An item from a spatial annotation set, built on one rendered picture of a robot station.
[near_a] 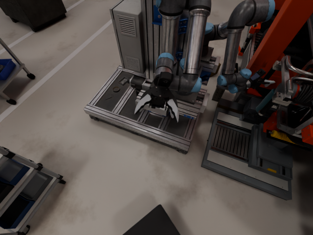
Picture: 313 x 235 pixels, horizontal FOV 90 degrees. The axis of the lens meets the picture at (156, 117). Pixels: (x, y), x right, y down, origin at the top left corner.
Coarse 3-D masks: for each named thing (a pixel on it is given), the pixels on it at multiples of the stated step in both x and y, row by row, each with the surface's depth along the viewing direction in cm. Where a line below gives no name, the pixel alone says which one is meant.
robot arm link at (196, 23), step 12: (192, 0) 66; (204, 0) 65; (192, 12) 68; (204, 12) 67; (192, 24) 69; (204, 24) 69; (192, 36) 70; (192, 48) 71; (192, 60) 72; (192, 72) 73; (180, 84) 75; (192, 84) 75
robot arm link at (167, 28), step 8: (160, 0) 68; (168, 0) 68; (176, 0) 67; (184, 0) 67; (160, 8) 73; (168, 8) 70; (176, 8) 70; (184, 8) 72; (168, 16) 73; (176, 16) 73; (168, 24) 77; (176, 24) 78; (168, 32) 80; (176, 32) 82; (168, 40) 84; (176, 40) 87; (168, 48) 88; (176, 64) 99
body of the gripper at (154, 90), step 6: (156, 78) 64; (156, 84) 66; (156, 90) 58; (162, 90) 59; (168, 90) 59; (156, 96) 57; (162, 96) 57; (168, 96) 58; (150, 102) 60; (156, 102) 61; (162, 102) 60
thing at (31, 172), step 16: (0, 160) 94; (16, 160) 122; (0, 176) 113; (16, 176) 111; (32, 176) 118; (48, 176) 143; (0, 192) 105; (16, 192) 111; (32, 192) 135; (48, 192) 140; (0, 208) 105; (16, 208) 130; (32, 208) 132; (0, 224) 119; (16, 224) 124
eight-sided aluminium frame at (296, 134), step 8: (312, 64) 110; (312, 72) 116; (280, 104) 133; (280, 112) 130; (280, 120) 125; (312, 120) 92; (280, 128) 121; (288, 128) 111; (296, 128) 103; (296, 136) 104
